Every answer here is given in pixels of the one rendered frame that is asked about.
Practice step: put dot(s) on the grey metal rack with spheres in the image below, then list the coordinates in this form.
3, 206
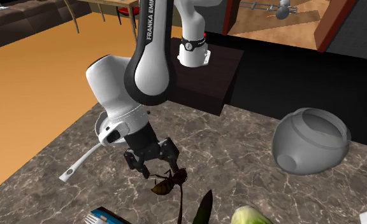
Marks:
282, 11

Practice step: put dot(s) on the pale green cabbage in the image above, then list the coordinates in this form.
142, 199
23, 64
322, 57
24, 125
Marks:
248, 216

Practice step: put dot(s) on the dark green pointed object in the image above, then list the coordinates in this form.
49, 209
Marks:
204, 208

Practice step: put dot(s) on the grey round pot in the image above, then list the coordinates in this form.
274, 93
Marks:
307, 145

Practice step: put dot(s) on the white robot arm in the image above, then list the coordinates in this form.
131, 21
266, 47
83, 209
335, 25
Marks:
149, 68

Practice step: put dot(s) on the wooden table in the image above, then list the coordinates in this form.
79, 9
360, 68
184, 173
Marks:
109, 2

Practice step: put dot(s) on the blue flat box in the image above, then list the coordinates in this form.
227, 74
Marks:
110, 216

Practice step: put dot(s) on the dark robot stand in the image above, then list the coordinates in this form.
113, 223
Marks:
208, 77

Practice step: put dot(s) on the dark brown sofa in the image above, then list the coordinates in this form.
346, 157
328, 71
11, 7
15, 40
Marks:
22, 24

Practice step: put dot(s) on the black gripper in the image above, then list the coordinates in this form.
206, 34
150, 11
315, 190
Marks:
143, 141

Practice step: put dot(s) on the white frying pan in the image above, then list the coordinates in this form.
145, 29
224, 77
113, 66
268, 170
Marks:
81, 161

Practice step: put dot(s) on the red-brown wooden frame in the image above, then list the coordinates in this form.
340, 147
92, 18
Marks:
331, 26

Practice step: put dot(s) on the white fork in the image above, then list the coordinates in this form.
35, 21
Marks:
92, 219

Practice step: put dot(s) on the brown wasp figure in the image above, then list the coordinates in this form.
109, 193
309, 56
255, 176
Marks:
164, 186

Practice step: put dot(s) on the red chair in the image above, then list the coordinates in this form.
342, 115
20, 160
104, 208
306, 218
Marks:
128, 11

